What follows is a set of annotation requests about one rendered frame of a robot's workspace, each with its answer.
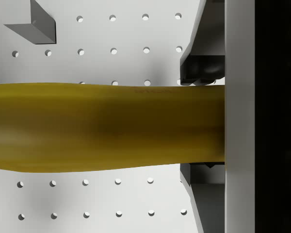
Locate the yellow banana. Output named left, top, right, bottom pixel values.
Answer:
left=0, top=83, right=226, bottom=174

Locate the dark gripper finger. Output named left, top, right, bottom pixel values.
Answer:
left=179, top=0, right=226, bottom=86
left=179, top=162, right=226, bottom=233

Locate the grey cube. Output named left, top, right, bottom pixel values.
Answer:
left=3, top=0, right=57, bottom=45

